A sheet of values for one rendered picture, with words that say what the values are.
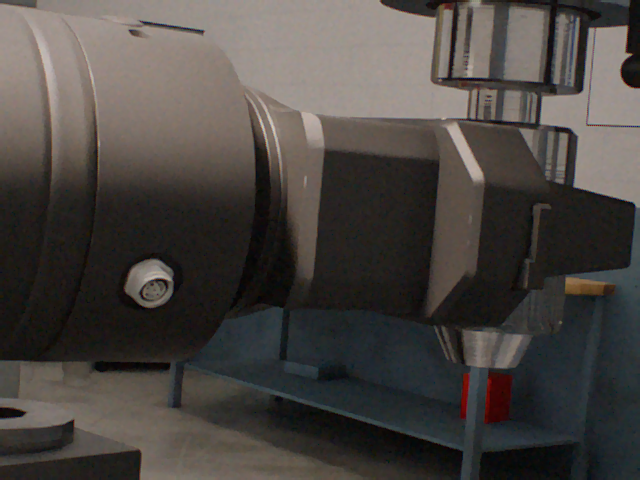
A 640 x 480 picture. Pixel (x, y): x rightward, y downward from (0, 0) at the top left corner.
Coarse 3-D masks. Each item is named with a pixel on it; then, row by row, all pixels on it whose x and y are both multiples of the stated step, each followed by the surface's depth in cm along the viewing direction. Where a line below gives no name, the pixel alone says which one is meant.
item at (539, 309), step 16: (544, 160) 40; (560, 160) 40; (560, 176) 40; (544, 288) 40; (560, 288) 41; (528, 304) 40; (544, 304) 40; (560, 304) 41; (512, 320) 40; (528, 320) 40; (544, 320) 40; (560, 320) 41
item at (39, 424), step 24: (0, 408) 76; (24, 408) 76; (48, 408) 76; (0, 432) 70; (24, 432) 70; (48, 432) 71; (72, 432) 74; (0, 456) 69; (24, 456) 70; (48, 456) 70; (72, 456) 71; (96, 456) 72; (120, 456) 73
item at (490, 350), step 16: (448, 336) 41; (464, 336) 41; (480, 336) 41; (496, 336) 41; (512, 336) 41; (528, 336) 41; (448, 352) 42; (464, 352) 41; (480, 352) 41; (496, 352) 41; (512, 352) 41
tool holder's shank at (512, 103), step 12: (456, 84) 42; (468, 84) 41; (480, 84) 40; (492, 84) 40; (504, 84) 40; (468, 96) 42; (480, 96) 41; (492, 96) 41; (504, 96) 41; (516, 96) 41; (528, 96) 41; (540, 96) 41; (552, 96) 42; (468, 108) 42; (480, 108) 41; (492, 108) 41; (504, 108) 41; (516, 108) 41; (528, 108) 41; (540, 108) 41; (492, 120) 41; (504, 120) 41; (516, 120) 41; (528, 120) 41; (540, 120) 42
